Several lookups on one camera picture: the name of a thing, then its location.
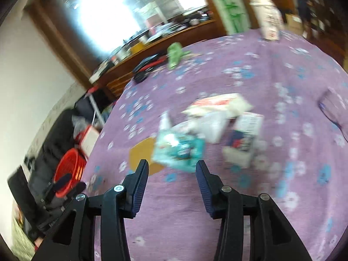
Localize red plastic basket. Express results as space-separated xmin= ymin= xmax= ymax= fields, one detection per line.
xmin=53 ymin=148 xmax=87 ymax=198

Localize teal white wrapper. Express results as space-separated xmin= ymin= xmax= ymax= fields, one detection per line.
xmin=152 ymin=130 xmax=205 ymax=173

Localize clear plastic bag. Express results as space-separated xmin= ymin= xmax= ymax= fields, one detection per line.
xmin=71 ymin=115 xmax=89 ymax=139

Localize wooden counter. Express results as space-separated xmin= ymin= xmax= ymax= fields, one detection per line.
xmin=93 ymin=20 xmax=226 ymax=98

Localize eyeglasses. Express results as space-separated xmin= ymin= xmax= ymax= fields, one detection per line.
xmin=318 ymin=87 xmax=347 ymax=141

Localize green cloth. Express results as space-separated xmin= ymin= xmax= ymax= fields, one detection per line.
xmin=167 ymin=42 xmax=191 ymax=70

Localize person in background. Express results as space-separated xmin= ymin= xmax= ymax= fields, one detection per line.
xmin=297 ymin=0 xmax=311 ymax=31

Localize red framed white board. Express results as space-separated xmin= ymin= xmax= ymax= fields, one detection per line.
xmin=77 ymin=125 xmax=100 ymax=158

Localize purple floral tablecloth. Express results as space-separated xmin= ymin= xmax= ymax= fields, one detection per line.
xmin=81 ymin=28 xmax=348 ymax=261

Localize white paper cup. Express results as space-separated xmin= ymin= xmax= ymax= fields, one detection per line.
xmin=249 ymin=0 xmax=284 ymax=41

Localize bamboo painted pillar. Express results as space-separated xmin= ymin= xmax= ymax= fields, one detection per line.
xmin=214 ymin=0 xmax=250 ymax=35

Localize white blue carton box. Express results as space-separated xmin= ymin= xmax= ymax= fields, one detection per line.
xmin=222 ymin=112 xmax=264 ymax=169

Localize knotted translucent plastic bag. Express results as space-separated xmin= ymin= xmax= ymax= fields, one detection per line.
xmin=172 ymin=111 xmax=230 ymax=144

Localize black red tool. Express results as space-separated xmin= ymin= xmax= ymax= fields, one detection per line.
xmin=132 ymin=54 xmax=167 ymax=84

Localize yellow plastic box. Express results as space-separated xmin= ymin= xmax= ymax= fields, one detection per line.
xmin=129 ymin=137 xmax=165 ymax=176

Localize black sofa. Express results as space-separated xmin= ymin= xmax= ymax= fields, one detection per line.
xmin=8 ymin=88 xmax=114 ymax=242

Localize yellow container on counter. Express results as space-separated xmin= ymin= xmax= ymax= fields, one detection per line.
xmin=130 ymin=41 xmax=146 ymax=55

